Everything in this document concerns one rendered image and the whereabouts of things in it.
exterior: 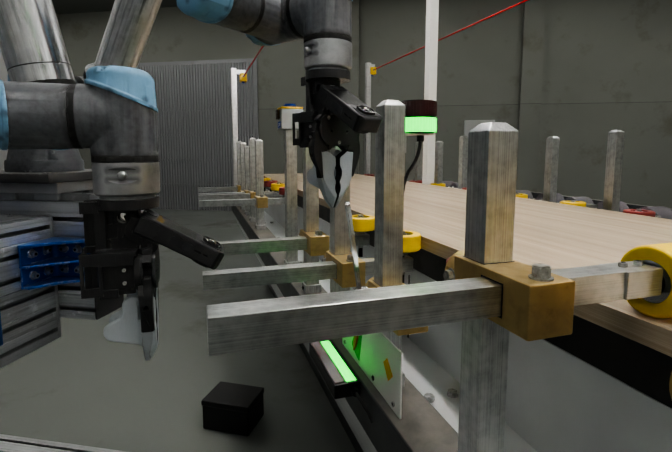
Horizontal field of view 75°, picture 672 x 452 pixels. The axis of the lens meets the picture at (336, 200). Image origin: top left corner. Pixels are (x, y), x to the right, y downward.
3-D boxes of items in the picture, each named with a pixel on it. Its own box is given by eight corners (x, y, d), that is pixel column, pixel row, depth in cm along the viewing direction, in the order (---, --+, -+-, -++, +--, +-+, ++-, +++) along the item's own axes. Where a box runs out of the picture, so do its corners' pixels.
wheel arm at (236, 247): (201, 260, 105) (200, 243, 104) (201, 257, 108) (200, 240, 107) (369, 248, 118) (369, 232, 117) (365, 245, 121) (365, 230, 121)
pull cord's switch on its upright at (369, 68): (367, 196, 367) (368, 61, 354) (363, 195, 376) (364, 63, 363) (376, 196, 369) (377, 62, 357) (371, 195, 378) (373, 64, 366)
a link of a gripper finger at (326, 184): (316, 204, 74) (316, 149, 73) (337, 208, 69) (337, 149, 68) (300, 206, 72) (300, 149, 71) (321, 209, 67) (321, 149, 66)
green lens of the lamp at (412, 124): (408, 131, 66) (409, 116, 66) (392, 132, 71) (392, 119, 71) (443, 131, 68) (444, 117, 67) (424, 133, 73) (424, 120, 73)
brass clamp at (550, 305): (521, 343, 37) (524, 286, 37) (438, 294, 50) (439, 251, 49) (578, 334, 39) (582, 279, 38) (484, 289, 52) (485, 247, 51)
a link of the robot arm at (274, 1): (222, -12, 70) (272, -28, 64) (270, 7, 79) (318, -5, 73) (223, 39, 71) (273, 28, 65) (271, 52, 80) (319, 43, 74)
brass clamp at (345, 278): (339, 288, 86) (339, 263, 85) (320, 270, 98) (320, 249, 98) (368, 285, 88) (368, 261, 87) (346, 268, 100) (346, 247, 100)
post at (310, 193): (306, 296, 118) (305, 116, 113) (303, 292, 121) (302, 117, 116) (319, 295, 119) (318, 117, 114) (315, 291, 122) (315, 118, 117)
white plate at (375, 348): (397, 419, 62) (399, 353, 61) (340, 343, 87) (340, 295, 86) (401, 419, 63) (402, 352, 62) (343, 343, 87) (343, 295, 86)
